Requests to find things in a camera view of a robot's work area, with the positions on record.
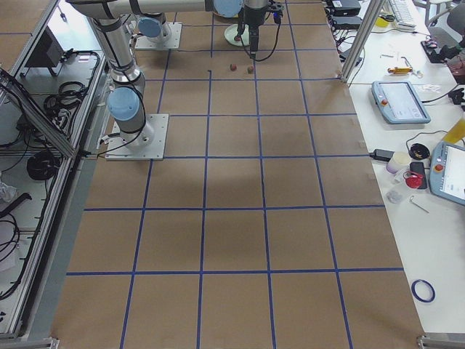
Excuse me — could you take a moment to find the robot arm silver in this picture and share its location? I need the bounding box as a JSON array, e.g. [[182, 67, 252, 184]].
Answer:
[[68, 1, 273, 152], [137, 12, 171, 41]]

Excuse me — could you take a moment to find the black power adapter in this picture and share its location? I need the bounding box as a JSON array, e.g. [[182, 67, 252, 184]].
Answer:
[[369, 149, 394, 162]]

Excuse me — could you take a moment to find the aluminium frame post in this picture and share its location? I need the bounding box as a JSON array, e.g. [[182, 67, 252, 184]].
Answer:
[[340, 0, 384, 82]]

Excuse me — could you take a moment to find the teach pendant blue grey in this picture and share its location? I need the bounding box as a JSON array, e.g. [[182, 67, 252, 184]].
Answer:
[[371, 81, 431, 124]]

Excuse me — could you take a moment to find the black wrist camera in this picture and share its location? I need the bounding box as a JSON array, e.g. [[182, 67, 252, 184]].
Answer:
[[269, 1, 283, 25]]

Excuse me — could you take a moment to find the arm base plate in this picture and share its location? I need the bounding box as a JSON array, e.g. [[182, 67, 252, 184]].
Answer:
[[134, 18, 182, 50], [104, 113, 169, 161]]

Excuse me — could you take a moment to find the pale green plate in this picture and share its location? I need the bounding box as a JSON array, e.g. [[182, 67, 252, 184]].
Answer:
[[224, 24, 249, 47]]

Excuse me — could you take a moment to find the blue tape roll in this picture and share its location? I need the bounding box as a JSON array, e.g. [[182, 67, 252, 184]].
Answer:
[[411, 279, 436, 304]]

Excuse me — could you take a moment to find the red round object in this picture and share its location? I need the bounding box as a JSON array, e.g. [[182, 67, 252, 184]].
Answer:
[[403, 171, 424, 189]]

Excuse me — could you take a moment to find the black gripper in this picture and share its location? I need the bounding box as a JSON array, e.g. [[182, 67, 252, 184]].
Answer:
[[236, 7, 267, 59]]

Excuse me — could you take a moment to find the yellow bottle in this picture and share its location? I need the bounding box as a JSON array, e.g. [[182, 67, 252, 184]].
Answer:
[[442, 117, 465, 144]]

